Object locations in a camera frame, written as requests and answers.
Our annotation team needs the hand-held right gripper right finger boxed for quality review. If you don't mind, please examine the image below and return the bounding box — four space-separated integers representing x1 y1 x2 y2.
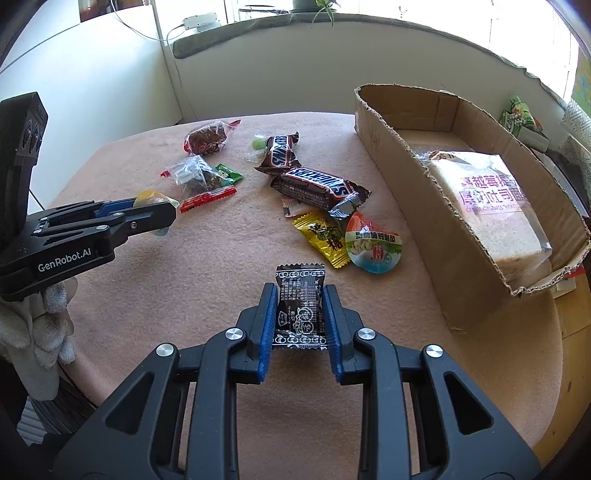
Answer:
322 284 543 480

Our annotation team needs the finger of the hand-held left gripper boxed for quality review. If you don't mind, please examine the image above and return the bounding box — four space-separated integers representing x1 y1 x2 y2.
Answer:
44 198 139 220
28 202 179 247

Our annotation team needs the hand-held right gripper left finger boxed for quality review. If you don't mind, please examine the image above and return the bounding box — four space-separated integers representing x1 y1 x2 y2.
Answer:
48 282 280 480

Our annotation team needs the yellow jelly cup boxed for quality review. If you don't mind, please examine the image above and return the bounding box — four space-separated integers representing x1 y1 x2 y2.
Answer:
133 189 181 237

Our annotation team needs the black snack packet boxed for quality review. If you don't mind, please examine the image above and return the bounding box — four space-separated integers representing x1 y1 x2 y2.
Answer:
272 264 329 352

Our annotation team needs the red serrated snack packet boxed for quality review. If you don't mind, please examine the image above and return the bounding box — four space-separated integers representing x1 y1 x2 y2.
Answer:
179 186 238 214

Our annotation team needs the yellow candy packet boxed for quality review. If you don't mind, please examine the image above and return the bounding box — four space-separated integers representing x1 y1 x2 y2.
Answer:
293 211 352 271

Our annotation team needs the round white jelly cup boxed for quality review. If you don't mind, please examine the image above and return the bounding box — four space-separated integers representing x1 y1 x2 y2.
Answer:
345 210 403 274

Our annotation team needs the dark red date packet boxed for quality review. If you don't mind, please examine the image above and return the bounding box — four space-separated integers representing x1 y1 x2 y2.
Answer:
184 119 242 155

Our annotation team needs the large brown chocolate bar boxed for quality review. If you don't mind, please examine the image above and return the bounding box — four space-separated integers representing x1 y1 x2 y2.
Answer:
270 167 372 219

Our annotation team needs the cardboard box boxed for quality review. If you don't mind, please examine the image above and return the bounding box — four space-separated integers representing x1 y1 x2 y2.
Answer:
353 84 591 335

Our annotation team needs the person's left hand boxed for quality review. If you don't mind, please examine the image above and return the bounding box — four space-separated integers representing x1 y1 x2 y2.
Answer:
0 281 77 403

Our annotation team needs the clear nut packet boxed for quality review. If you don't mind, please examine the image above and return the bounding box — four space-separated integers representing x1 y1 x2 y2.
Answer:
161 155 222 192

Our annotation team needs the small green packet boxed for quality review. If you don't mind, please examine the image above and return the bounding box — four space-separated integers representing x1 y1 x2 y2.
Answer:
213 164 244 186

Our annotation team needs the green candy in clear wrapper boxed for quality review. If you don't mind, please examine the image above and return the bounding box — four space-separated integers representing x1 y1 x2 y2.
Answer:
244 134 271 162

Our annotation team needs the small brown chocolate bar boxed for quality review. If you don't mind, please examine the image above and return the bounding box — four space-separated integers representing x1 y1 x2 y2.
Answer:
255 132 303 175

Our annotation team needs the pink white snack bag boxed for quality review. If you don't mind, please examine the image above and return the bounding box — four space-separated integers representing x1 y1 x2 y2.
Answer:
413 150 553 284

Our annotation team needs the white plastic device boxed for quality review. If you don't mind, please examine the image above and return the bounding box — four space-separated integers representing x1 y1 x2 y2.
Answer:
182 14 222 32

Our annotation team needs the potted plant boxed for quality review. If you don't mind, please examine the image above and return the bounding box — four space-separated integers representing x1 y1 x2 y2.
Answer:
291 0 345 26

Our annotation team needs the green snack bag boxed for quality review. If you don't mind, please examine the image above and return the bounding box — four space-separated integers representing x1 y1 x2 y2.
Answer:
501 96 541 134

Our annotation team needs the white cable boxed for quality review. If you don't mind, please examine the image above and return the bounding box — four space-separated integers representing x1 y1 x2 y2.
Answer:
113 4 165 44

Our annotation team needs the wall poster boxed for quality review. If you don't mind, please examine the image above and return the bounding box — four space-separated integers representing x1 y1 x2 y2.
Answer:
573 60 591 100

